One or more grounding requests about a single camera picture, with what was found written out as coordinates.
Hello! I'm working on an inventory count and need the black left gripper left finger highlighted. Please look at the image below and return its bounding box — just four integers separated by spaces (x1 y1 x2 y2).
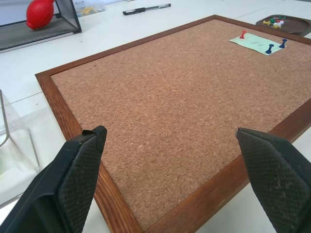
0 125 108 233

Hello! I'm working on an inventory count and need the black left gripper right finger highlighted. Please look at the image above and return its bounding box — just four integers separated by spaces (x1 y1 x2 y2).
235 127 311 233

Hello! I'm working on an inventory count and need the wooden framed cork board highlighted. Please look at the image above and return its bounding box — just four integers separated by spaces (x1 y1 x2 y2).
35 14 311 233

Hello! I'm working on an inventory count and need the pale green paper note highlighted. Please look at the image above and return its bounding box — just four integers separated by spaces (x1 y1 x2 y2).
228 33 288 57

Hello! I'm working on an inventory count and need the clear acrylic holder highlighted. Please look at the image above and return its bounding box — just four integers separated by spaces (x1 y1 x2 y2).
0 89 41 178

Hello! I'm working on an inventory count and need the dark brown round tray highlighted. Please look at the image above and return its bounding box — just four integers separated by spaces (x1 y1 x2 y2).
255 14 310 37

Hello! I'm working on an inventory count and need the black mesh desk organizer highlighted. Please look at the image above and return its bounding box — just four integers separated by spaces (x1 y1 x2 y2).
0 0 83 51

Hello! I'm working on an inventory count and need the red rubber air blower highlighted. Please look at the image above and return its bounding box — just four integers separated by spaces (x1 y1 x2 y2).
26 0 55 31

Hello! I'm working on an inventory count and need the clear box of clips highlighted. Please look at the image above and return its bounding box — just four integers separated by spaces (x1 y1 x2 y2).
74 0 106 17

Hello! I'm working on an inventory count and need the black gel pen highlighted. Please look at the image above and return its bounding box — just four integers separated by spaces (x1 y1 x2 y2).
122 3 172 16

